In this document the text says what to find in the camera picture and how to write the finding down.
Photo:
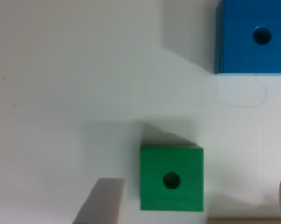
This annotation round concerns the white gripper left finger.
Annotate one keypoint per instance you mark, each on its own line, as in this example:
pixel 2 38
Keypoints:
pixel 106 203

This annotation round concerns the blue square block with hole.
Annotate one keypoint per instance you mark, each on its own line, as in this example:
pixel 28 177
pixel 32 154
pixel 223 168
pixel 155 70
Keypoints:
pixel 248 37

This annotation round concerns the dark green square block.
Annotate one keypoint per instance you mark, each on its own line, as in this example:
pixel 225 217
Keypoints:
pixel 172 177

